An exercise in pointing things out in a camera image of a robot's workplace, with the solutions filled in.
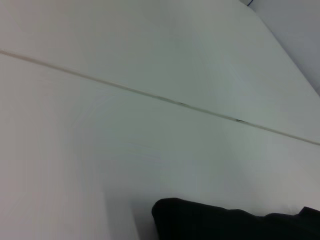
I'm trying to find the black shirt with white print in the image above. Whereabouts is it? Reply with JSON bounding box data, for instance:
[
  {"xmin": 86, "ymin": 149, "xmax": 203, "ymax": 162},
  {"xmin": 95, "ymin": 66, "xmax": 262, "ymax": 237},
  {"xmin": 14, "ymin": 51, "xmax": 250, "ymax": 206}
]
[{"xmin": 151, "ymin": 197, "xmax": 320, "ymax": 240}]

